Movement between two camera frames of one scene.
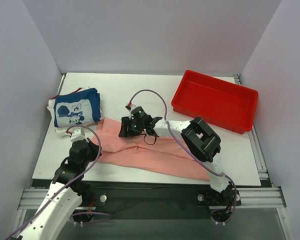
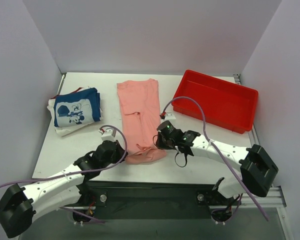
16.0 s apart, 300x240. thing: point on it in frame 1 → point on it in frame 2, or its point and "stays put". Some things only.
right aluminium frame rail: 268,195 stays put
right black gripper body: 126,128 → 160,141
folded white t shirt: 62,131 stays put
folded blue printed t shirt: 80,108 stays put
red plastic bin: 228,105 stays put
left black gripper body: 93,149 → 119,152
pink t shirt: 162,154 → 140,110
